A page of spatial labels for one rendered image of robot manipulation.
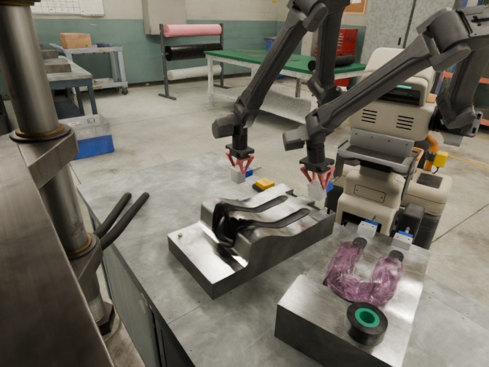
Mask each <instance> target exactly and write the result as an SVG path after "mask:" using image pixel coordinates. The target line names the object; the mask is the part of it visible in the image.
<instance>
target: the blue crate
mask: <svg viewBox="0 0 489 367"><path fill-rule="evenodd" d="M77 143H78V147H79V154H78V155H77V156H76V158H75V159H73V160H77V159H84V158H88V157H93V156H97V155H101V154H108V153H112V152H114V144H113V140H112V134H111V135H104V136H99V137H95V138H87V139H83V140H78V141H77ZM73 160H72V161H73Z"/></svg>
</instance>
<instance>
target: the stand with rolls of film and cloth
mask: <svg viewBox="0 0 489 367"><path fill-rule="evenodd" d="M159 31H160V40H161V48H162V65H163V73H164V89H165V94H161V93H159V96H161V97H164V98H168V99H171V100H177V98H175V97H172V96H169V90H168V81H167V78H168V79H169V80H176V79H185V78H191V77H196V76H206V75H208V66H200V67H193V68H182V69H175V70H169V71H167V63H166V60H168V61H174V60H188V59H196V58H205V54H204V51H214V50H223V23H220V25H219V24H199V25H164V27H163V24H161V23H160V24H159ZM164 35H165V36H166V37H179V36H217V35H220V43H208V44H184V45H172V46H165V45H164ZM212 72H213V74H219V73H220V85H219V84H214V85H213V86H215V87H221V88H224V89H229V88H230V87H226V86H223V62H220V65H212Z"/></svg>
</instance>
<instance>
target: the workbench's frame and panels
mask: <svg viewBox="0 0 489 367"><path fill-rule="evenodd" d="M77 191H78V193H79V196H80V197H81V198H82V200H83V201H84V203H85V205H86V206H87V209H88V212H89V216H90V221H91V225H92V230H93V232H94V231H95V230H96V229H97V228H98V227H99V226H100V225H101V223H100V222H99V220H98V219H97V217H96V216H95V214H94V213H93V211H92V209H91V208H90V206H89V205H88V204H87V202H86V200H85V199H84V198H83V196H82V194H81V193H80V191H79V190H78V189H77ZM100 264H101V267H102V270H103V276H104V280H105V283H106V289H107V292H108V297H109V299H111V300H112V302H113V303H114V305H115V307H116V309H117V311H118V313H119V315H120V316H121V318H122V320H123V322H124V324H125V326H126V328H127V330H128V331H129V333H130V336H131V337H132V340H133V341H134V343H135V345H136V347H137V349H138V351H139V353H140V355H141V357H142V358H143V360H144V362H145V364H146V366H147V367H195V366H194V364H193V363H192V362H191V360H190V358H189V357H188V356H187V354H186V352H185V351H184V349H183V348H182V347H181V345H180V343H179V342H178V340H177V339H176V337H175V335H174V334H173V332H172V331H171V330H170V328H169V326H168V325H167V324H166V322H165V321H164V319H163V317H162V316H161V315H160V313H159V311H158V310H157V308H156V307H155V305H154V303H153V302H152V300H151V299H150V298H149V296H148V294H147V293H146V292H145V290H144V289H143V287H142V285H141V284H140V283H139V281H138V279H137V278H136V276H135V275H134V273H133V272H132V270H131V269H130V267H129V266H128V264H127V262H126V261H125V260H124V258H123V257H122V255H121V253H120V252H119V251H118V249H117V248H116V246H115V245H114V243H112V244H110V245H109V246H108V247H107V248H106V249H105V250H103V260H102V261H101V263H100Z"/></svg>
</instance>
